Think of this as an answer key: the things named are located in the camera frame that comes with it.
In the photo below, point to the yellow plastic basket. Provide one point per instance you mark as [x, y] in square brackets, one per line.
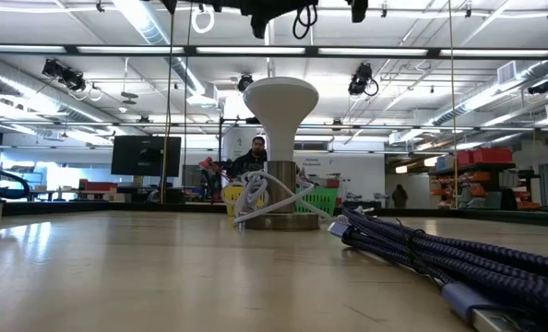
[233, 196]

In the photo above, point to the black monitor screen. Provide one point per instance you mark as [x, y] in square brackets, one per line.
[145, 156]

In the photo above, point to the shelf with red bins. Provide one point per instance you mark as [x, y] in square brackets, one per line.
[481, 184]

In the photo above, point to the red crate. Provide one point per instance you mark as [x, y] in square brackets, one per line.
[98, 186]

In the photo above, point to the black overhead frame bar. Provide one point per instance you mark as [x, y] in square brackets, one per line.
[311, 50]

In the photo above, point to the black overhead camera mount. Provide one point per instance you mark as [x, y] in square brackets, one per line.
[265, 11]

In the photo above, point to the red tool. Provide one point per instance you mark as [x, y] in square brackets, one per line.
[207, 163]

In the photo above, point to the person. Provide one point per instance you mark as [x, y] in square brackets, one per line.
[251, 161]
[399, 197]

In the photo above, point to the silver ventilation duct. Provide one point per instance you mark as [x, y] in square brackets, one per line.
[486, 99]
[34, 92]

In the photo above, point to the green plastic basket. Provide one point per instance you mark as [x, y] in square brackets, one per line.
[320, 200]

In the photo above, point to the black ceiling spotlight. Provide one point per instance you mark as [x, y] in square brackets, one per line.
[68, 77]
[539, 87]
[245, 83]
[360, 80]

